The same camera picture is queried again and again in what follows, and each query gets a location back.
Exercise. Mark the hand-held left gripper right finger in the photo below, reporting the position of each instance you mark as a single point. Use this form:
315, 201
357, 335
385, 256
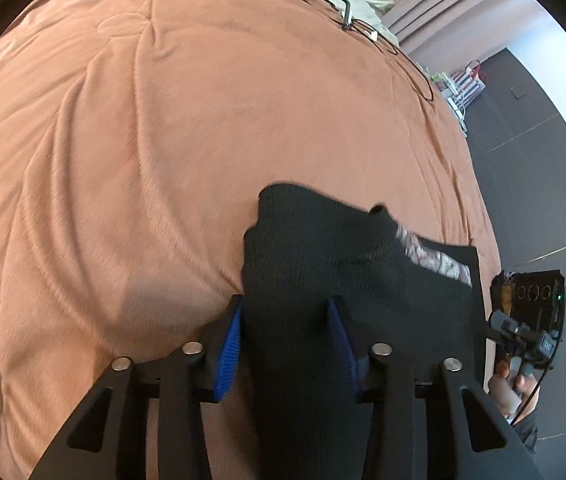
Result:
341, 340

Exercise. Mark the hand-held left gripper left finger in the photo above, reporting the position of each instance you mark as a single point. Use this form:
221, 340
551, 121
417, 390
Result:
228, 355

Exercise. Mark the person's right hand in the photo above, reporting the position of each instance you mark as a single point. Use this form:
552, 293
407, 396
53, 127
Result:
505, 392

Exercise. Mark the pink curtain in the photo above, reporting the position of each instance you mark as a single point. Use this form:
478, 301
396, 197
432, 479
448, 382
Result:
453, 5

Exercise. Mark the black long-sleeved shirt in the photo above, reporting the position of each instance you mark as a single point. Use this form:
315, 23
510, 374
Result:
313, 270

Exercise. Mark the white bedside cabinet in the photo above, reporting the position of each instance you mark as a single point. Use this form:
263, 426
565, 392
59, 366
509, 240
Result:
455, 105

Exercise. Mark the person's right forearm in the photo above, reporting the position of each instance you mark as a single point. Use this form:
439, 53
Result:
528, 435

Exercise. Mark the grey metal bracket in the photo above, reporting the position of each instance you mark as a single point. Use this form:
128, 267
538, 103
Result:
347, 16

